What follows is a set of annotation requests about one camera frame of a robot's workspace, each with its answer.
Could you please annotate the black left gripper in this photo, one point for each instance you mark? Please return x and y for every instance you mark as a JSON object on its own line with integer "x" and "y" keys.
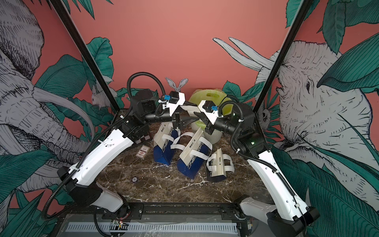
{"x": 177, "y": 122}

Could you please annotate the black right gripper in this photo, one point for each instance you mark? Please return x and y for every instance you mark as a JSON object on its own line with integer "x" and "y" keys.
{"x": 208, "y": 125}

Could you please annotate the white receipt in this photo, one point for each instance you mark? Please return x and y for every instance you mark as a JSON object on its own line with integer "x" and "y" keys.
{"x": 190, "y": 108}

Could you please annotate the blue takeout bag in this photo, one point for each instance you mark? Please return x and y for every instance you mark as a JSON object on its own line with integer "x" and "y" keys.
{"x": 194, "y": 154}
{"x": 163, "y": 140}

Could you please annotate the dark takeout bag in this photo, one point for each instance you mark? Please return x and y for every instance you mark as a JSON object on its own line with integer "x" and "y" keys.
{"x": 218, "y": 164}

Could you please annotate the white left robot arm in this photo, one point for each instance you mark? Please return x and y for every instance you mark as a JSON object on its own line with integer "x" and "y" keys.
{"x": 145, "y": 109}

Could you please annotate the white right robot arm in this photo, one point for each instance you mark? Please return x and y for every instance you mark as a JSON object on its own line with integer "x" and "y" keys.
{"x": 290, "y": 215}

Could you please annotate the green plastic bin liner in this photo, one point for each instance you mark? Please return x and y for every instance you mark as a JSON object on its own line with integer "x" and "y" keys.
{"x": 215, "y": 95}

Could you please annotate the black white checkerboard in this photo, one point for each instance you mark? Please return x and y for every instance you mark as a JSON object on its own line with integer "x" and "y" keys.
{"x": 143, "y": 139}

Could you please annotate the small red white card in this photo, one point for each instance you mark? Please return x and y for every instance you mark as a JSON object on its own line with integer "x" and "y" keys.
{"x": 143, "y": 151}

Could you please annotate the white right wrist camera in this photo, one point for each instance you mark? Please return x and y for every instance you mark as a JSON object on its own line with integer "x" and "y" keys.
{"x": 210, "y": 110}

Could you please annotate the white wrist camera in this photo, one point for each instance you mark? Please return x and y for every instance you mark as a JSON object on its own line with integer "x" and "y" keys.
{"x": 210, "y": 110}
{"x": 173, "y": 101}

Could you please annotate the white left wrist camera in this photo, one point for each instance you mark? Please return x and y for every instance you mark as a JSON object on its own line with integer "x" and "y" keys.
{"x": 173, "y": 101}

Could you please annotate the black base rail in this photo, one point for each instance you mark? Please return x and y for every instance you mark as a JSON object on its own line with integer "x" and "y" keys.
{"x": 183, "y": 211}

